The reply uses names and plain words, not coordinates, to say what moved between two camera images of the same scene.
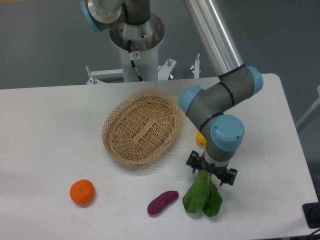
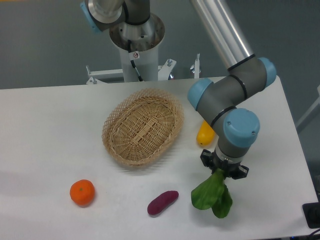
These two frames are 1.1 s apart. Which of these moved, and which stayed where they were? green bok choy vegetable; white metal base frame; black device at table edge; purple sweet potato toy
Moved: green bok choy vegetable
Stayed: black device at table edge; purple sweet potato toy; white metal base frame
